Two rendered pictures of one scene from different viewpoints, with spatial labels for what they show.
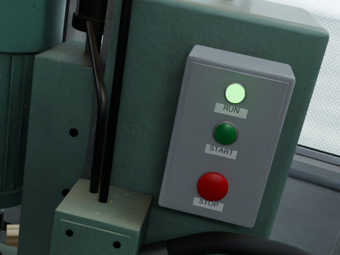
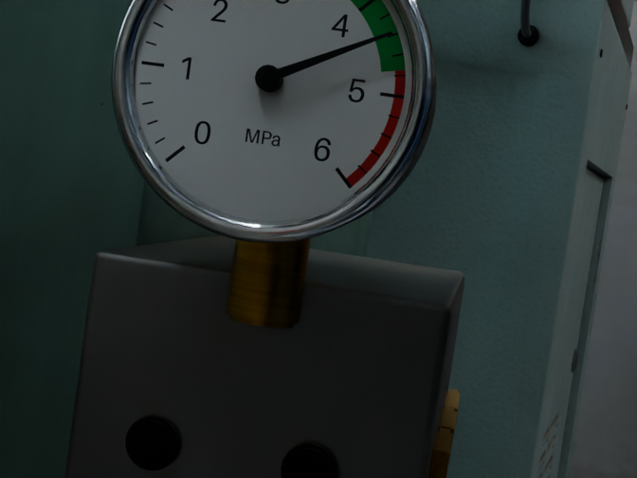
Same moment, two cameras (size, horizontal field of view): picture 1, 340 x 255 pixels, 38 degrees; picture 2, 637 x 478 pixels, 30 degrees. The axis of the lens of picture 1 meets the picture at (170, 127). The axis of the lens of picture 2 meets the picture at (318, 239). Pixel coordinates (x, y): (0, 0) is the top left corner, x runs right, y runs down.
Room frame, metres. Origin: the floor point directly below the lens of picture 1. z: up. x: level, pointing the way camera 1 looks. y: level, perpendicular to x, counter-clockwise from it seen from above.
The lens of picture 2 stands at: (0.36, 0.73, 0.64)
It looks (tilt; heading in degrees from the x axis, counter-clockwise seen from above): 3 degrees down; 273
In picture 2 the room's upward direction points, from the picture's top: 8 degrees clockwise
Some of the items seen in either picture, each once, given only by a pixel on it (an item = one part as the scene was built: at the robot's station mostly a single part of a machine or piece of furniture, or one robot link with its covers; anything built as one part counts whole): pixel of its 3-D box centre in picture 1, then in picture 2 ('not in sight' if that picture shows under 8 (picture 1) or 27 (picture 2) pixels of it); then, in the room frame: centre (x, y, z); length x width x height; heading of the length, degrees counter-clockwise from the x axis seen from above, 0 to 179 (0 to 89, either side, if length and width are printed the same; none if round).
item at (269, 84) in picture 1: (223, 136); not in sight; (0.46, -0.05, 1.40); 0.10 x 0.06 x 0.16; 85
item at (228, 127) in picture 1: (225, 134); not in sight; (0.43, -0.05, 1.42); 0.02 x 0.01 x 0.02; 85
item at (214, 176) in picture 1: (212, 186); not in sight; (0.43, -0.05, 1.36); 0.03 x 0.01 x 0.03; 85
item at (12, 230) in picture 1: (14, 238); not in sight; (0.89, 0.28, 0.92); 0.04 x 0.03 x 0.04; 21
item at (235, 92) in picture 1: (235, 93); not in sight; (0.43, -0.05, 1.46); 0.02 x 0.01 x 0.02; 85
